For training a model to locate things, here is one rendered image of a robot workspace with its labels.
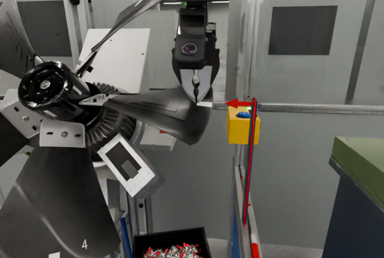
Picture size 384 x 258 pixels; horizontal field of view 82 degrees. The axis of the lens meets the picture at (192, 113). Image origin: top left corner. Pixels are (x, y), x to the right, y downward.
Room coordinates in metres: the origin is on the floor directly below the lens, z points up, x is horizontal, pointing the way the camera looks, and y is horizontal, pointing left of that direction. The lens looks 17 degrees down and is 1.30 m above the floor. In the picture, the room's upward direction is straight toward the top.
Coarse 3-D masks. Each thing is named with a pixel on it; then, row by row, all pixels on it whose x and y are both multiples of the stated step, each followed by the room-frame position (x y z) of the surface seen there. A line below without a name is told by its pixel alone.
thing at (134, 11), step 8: (144, 0) 0.68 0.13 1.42; (152, 0) 0.64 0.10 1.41; (160, 0) 0.62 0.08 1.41; (136, 8) 0.65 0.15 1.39; (144, 8) 0.61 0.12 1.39; (120, 16) 0.74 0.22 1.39; (128, 16) 0.62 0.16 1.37; (136, 16) 0.58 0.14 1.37; (120, 24) 0.60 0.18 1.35; (112, 32) 0.57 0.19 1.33; (104, 40) 0.55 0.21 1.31; (96, 48) 0.55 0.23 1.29
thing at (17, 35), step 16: (0, 16) 0.66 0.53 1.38; (16, 16) 0.62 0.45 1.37; (0, 32) 0.65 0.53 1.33; (16, 32) 0.60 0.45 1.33; (0, 48) 0.65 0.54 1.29; (16, 48) 0.60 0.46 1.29; (32, 48) 0.56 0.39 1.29; (0, 64) 0.65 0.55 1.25; (16, 64) 0.61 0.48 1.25; (32, 64) 0.56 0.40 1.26
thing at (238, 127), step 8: (232, 112) 0.75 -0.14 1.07; (232, 120) 0.68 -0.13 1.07; (240, 120) 0.68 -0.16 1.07; (248, 120) 0.67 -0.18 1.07; (256, 120) 0.67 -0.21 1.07; (232, 128) 0.68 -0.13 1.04; (240, 128) 0.68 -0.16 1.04; (248, 128) 0.67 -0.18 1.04; (256, 128) 0.67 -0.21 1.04; (232, 136) 0.68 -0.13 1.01; (240, 136) 0.68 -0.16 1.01; (248, 136) 0.67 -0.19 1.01; (256, 136) 0.67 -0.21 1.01; (256, 144) 0.67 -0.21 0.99
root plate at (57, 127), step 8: (48, 120) 0.45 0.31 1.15; (40, 128) 0.43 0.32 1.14; (48, 128) 0.44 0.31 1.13; (56, 128) 0.45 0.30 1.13; (64, 128) 0.46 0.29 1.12; (72, 128) 0.47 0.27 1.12; (80, 128) 0.49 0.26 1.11; (40, 136) 0.42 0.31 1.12; (48, 136) 0.43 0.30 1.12; (56, 136) 0.44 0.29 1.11; (72, 136) 0.46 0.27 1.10; (80, 136) 0.47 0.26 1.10; (40, 144) 0.41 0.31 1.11; (48, 144) 0.42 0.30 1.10; (56, 144) 0.43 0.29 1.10; (64, 144) 0.44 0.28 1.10; (72, 144) 0.45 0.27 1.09; (80, 144) 0.46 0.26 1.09
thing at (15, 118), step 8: (8, 104) 0.48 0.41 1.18; (16, 104) 0.48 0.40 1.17; (8, 112) 0.48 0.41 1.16; (16, 112) 0.48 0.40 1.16; (24, 112) 0.49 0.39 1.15; (32, 112) 0.49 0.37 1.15; (16, 120) 0.48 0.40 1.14; (32, 120) 0.49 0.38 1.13; (24, 128) 0.49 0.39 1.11; (32, 128) 0.49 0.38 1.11; (32, 136) 0.49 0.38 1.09
